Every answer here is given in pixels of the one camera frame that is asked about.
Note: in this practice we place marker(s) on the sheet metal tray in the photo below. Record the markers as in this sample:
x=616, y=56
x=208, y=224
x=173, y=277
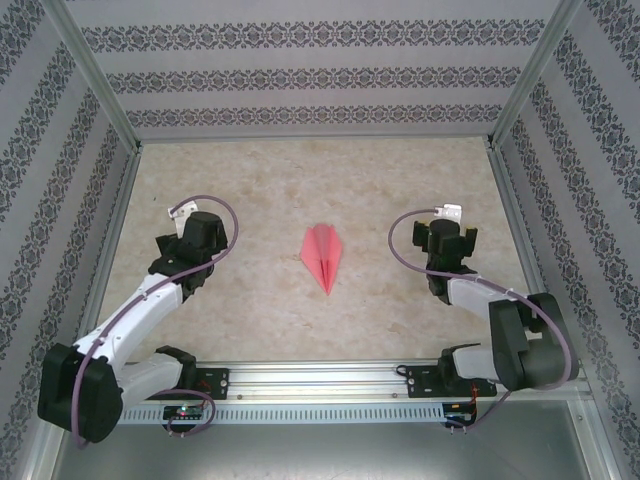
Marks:
x=320, y=450

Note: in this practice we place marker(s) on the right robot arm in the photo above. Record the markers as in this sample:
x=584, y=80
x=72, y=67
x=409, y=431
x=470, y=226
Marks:
x=530, y=350

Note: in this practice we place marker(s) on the grooved aluminium mounting rail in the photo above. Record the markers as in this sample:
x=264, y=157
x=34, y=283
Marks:
x=320, y=382

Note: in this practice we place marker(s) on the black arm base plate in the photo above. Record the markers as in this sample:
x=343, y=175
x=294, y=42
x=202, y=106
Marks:
x=420, y=382
x=217, y=382

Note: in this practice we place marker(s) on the aluminium frame post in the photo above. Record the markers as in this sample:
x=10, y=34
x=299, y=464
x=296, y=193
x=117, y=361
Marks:
x=531, y=75
x=101, y=75

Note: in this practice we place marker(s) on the pink paper sheet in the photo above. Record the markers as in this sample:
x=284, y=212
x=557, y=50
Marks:
x=322, y=250

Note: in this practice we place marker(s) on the small controller circuit board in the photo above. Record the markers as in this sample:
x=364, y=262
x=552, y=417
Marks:
x=457, y=411
x=185, y=412

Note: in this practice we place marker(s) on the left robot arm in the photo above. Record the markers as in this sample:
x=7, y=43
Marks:
x=80, y=390

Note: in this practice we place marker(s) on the grey block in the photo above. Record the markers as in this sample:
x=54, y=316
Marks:
x=119, y=210

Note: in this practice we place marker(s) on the aluminium side rail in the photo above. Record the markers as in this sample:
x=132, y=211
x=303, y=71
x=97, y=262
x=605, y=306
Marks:
x=520, y=225

